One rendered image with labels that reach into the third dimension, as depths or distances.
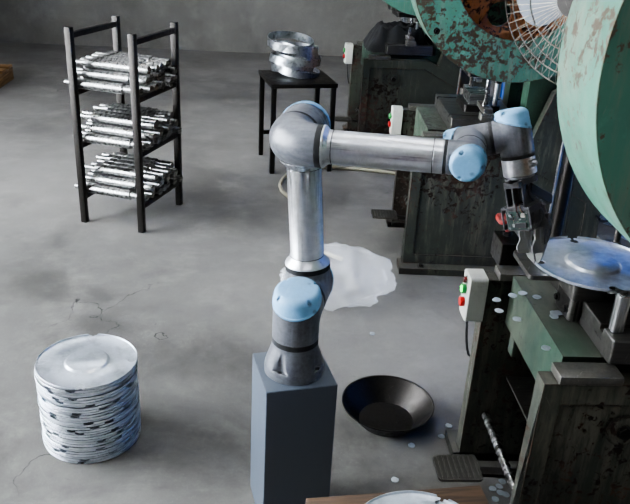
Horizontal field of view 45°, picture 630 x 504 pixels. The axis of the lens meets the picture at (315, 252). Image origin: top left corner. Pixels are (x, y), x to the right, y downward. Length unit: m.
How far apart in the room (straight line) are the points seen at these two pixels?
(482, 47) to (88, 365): 1.83
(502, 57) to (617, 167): 1.82
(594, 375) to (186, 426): 1.30
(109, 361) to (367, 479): 0.84
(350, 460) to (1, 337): 1.41
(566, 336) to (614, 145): 0.69
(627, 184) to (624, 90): 0.15
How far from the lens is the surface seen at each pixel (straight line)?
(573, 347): 1.81
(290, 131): 1.67
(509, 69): 3.08
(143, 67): 3.63
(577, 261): 1.89
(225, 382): 2.67
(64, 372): 2.31
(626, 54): 1.24
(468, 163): 1.60
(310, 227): 1.86
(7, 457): 2.47
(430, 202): 3.41
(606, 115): 1.25
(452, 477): 2.12
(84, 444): 2.35
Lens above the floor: 1.54
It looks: 25 degrees down
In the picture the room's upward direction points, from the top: 3 degrees clockwise
